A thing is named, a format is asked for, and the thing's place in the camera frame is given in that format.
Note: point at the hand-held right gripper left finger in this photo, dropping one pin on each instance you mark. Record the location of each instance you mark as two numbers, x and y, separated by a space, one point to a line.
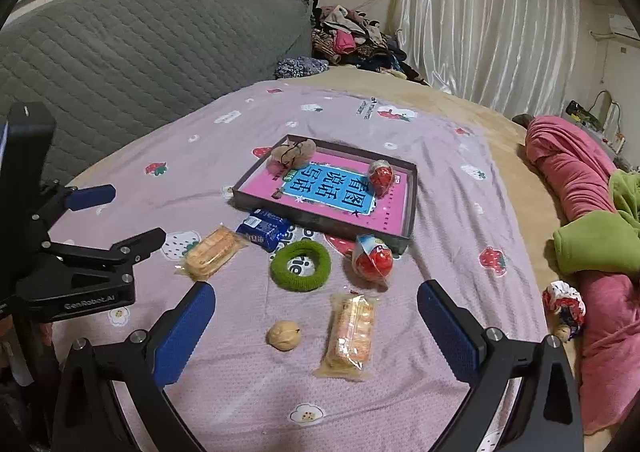
185 332

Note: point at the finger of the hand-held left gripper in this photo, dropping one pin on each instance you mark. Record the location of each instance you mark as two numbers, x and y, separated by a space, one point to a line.
90 196
135 244

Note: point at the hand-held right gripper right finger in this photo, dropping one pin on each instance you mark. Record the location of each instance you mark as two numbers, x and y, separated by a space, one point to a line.
450 337

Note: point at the short clear biscuit packet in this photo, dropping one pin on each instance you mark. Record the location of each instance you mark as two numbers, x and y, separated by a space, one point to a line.
210 252

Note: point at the walnut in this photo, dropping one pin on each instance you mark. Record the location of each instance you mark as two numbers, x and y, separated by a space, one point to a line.
283 334

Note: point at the long clear biscuit packet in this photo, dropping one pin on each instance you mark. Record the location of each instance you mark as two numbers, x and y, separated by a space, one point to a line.
350 337

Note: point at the green fuzzy scrunchie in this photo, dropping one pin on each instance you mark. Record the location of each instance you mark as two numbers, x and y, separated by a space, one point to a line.
282 277

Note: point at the pink shallow box tray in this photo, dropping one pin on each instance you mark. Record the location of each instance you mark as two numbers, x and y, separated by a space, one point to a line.
320 224

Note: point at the purple strawberry print blanket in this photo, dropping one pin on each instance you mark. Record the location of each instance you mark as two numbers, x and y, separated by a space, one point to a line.
200 172

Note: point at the red and white egg toy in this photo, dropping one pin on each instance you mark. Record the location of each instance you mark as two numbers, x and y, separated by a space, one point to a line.
372 259

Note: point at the blue snack packet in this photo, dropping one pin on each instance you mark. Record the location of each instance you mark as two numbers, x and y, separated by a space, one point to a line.
262 229

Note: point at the grey quilted headboard cover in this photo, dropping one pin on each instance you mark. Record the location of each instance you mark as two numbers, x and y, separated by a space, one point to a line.
125 57

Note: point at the green fleece cloth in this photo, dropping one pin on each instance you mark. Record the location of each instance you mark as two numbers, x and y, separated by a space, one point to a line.
590 237

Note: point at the red snack packet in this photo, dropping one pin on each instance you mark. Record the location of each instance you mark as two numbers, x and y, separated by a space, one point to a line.
382 177

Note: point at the beige mesh scrunchie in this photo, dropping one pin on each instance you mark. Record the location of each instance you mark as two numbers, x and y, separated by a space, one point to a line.
295 152

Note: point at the pink book with blue label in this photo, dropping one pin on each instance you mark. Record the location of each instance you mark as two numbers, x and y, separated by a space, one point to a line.
320 192

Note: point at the pink blanket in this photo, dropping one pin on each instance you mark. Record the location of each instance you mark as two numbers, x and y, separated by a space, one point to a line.
565 162

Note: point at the dark brown cloth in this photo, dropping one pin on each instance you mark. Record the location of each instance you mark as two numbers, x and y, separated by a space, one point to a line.
522 120

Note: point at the beige bed sheet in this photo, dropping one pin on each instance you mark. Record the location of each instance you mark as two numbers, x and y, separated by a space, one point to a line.
450 102

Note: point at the blue floral cloth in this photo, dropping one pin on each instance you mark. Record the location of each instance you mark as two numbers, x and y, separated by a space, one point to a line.
300 67

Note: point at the white chair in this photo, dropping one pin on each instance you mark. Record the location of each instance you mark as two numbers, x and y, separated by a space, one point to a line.
612 120

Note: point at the pile of clothes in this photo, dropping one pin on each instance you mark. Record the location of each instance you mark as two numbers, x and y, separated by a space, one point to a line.
350 37

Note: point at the white satin curtain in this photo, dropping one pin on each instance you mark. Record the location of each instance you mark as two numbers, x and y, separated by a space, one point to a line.
475 22

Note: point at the white air conditioner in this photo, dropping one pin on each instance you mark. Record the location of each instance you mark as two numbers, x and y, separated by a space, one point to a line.
625 27

